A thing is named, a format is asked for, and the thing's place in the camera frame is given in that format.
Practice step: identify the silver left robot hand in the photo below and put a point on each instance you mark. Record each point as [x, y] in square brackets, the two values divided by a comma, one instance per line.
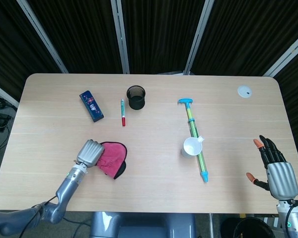
[90, 153]

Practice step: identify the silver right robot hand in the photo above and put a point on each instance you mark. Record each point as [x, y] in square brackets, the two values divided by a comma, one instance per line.
[279, 173]

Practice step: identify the pink cloth with black trim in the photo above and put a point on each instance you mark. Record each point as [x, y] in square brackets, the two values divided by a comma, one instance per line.
[111, 155]

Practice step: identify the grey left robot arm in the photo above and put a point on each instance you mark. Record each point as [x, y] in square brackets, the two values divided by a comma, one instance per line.
[62, 188]

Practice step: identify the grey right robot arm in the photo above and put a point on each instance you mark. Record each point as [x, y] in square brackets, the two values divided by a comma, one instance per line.
[291, 218]

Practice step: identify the dark blue printed eraser box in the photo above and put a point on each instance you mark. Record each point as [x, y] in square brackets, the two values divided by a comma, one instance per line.
[91, 106]

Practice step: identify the green marker with red cap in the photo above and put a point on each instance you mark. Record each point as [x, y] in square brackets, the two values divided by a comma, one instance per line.
[123, 112]

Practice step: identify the black round bin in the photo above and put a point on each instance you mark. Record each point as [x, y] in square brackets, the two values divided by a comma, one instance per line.
[245, 228]

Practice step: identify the black mesh pen holder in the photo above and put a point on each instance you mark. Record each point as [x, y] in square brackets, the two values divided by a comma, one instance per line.
[136, 97]

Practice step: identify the grey robot torso base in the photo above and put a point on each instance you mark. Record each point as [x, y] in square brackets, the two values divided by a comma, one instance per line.
[142, 224]

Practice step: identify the pale blue cup with spout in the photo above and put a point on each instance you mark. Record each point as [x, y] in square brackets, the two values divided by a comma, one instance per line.
[190, 148]

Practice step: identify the green and blue water pump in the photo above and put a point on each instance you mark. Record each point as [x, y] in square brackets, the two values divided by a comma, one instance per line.
[195, 134]

